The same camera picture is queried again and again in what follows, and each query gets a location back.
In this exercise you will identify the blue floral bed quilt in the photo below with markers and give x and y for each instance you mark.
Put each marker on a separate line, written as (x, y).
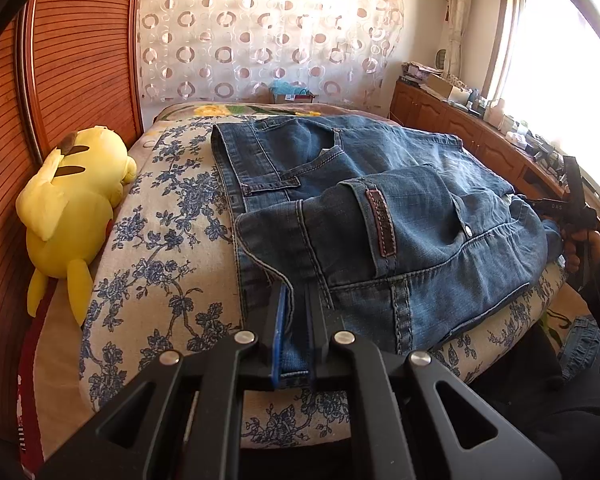
(170, 240)

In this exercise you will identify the blue denim pants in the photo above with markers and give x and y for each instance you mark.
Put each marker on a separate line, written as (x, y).
(405, 210)

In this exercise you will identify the person's dark clothing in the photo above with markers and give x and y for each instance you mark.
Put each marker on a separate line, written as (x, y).
(555, 410)

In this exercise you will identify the colourful flower pillow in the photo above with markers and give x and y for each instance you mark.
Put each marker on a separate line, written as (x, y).
(215, 109)

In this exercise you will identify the yellow plush toy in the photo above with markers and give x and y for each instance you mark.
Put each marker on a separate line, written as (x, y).
(75, 200)

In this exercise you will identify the dark oval wall ornament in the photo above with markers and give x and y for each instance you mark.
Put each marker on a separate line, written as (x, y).
(440, 59)

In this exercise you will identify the stack of papers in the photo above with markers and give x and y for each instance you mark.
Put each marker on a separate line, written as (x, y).
(417, 72)

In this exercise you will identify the wooden sideboard cabinet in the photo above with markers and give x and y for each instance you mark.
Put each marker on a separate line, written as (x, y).
(460, 125)

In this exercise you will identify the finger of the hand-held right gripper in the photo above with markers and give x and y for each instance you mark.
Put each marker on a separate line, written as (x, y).
(531, 206)

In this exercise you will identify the circle-print sheer curtain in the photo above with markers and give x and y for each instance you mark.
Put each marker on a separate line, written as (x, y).
(260, 25)

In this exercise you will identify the windowsill clutter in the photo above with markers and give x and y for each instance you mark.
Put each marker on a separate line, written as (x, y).
(515, 135)

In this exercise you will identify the person's right hand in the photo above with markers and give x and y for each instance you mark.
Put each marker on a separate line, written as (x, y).
(587, 247)

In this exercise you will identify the crumpled denim cloth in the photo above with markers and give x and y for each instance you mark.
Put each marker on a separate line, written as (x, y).
(582, 345)

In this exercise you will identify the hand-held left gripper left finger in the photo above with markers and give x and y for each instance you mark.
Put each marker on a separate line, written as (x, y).
(280, 332)

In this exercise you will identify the bright window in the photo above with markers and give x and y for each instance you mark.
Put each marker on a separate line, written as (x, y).
(555, 60)

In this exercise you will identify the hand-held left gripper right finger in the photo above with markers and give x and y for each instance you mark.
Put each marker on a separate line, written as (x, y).
(311, 332)

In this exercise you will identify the blue gift bag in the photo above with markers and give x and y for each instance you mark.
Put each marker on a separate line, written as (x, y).
(290, 94)

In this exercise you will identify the beige window curtain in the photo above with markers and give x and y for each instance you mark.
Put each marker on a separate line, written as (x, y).
(462, 10)

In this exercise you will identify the cardboard box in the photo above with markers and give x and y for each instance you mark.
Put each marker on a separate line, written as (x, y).
(445, 87)

